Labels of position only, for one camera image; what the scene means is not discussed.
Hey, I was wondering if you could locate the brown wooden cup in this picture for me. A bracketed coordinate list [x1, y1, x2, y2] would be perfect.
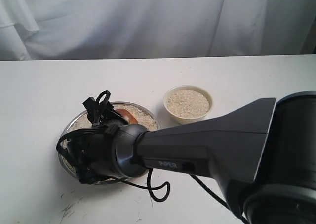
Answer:
[115, 108, 138, 124]

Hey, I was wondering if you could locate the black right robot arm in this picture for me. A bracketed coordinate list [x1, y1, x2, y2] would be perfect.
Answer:
[56, 91, 316, 224]

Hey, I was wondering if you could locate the large metal rice plate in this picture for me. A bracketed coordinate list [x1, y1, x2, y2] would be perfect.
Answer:
[58, 101, 161, 179]

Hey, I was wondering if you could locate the small cream rice bowl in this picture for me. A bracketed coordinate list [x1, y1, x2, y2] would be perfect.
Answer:
[163, 85, 213, 124]

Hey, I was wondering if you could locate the white backdrop curtain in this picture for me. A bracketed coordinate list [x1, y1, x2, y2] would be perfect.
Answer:
[0, 0, 316, 61]

